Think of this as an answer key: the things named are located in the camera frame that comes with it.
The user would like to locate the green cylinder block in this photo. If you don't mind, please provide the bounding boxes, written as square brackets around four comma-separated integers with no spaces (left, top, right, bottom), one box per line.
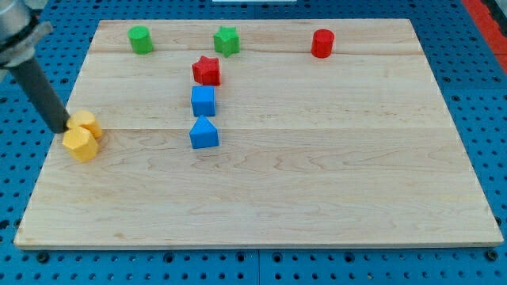
[128,25,154,55]

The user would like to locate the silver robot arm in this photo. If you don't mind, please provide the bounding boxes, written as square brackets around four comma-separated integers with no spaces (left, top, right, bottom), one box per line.
[1,0,70,134]

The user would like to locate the green star block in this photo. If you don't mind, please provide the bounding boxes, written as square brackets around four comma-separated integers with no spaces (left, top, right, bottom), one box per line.
[213,26,241,57]

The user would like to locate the red star block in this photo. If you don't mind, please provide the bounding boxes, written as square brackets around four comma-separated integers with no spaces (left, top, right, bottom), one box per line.
[192,55,220,86]

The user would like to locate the red cylinder block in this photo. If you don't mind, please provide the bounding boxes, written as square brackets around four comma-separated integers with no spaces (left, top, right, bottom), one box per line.
[311,29,335,59]

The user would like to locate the light wooden board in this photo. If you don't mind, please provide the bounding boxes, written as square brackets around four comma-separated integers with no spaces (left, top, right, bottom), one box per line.
[14,19,503,250]

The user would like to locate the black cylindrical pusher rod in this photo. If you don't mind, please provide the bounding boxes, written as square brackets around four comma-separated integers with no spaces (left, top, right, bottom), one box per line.
[7,57,70,134]

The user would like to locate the blue cube block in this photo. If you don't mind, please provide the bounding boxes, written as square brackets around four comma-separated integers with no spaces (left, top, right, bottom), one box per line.
[191,85,216,116]

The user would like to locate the yellow pentagon block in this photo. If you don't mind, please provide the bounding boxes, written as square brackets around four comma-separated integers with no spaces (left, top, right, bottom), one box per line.
[67,110,103,139]

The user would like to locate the blue triangle block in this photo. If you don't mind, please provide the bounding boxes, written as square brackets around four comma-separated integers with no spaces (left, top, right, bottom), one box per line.
[189,116,219,149]

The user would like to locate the yellow hexagon block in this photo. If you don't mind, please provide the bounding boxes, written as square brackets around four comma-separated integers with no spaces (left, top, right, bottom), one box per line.
[62,127,99,162]

